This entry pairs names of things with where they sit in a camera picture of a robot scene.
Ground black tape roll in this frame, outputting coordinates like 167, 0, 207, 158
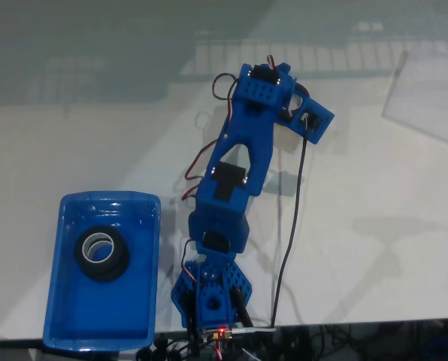
279, 83, 312, 123
79, 244, 132, 284
74, 224, 126, 270

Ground blue plastic bin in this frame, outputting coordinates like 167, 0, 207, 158
41, 190, 162, 350

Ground black table clamp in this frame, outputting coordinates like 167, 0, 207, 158
229, 287, 256, 329
182, 289, 201, 356

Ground controller board with red light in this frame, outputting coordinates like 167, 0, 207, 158
202, 326, 235, 342

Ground clear plastic sheet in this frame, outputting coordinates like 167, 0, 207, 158
380, 48, 448, 150

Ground black camera cable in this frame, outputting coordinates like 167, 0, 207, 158
270, 117, 310, 332

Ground blue gripper camera box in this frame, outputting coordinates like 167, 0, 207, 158
279, 93, 336, 146

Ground tangled black cables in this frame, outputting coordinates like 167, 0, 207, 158
242, 319, 448, 361

